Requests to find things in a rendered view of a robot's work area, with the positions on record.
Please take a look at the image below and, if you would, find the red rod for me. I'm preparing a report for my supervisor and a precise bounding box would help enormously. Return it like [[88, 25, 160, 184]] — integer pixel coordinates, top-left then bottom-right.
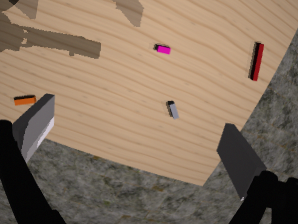
[[250, 43, 264, 81]]

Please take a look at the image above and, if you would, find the orange rod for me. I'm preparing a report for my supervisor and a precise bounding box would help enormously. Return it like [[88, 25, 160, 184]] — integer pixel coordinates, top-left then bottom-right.
[[14, 96, 36, 105]]

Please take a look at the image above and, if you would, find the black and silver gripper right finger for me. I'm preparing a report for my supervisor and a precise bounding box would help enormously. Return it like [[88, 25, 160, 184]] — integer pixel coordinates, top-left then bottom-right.
[[216, 123, 298, 224]]

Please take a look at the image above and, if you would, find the small grey rod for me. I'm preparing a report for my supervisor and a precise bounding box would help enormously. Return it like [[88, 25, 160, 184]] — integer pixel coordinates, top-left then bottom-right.
[[168, 101, 179, 119]]

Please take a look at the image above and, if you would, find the magenta rod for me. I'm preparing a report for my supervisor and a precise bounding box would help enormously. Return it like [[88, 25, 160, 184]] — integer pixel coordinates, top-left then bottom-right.
[[156, 45, 171, 54]]

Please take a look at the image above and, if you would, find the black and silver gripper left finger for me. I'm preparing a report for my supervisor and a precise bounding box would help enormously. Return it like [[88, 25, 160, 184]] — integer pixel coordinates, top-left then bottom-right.
[[0, 93, 66, 224]]

